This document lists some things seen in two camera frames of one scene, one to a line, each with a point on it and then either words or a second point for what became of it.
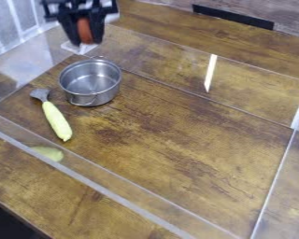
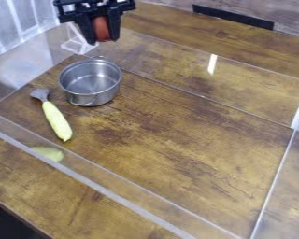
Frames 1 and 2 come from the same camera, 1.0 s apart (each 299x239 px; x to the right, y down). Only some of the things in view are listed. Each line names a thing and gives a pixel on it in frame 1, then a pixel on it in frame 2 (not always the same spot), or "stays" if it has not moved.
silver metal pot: (90, 81) stays
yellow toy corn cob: (58, 122) stays
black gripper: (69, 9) → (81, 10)
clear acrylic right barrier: (285, 219) stays
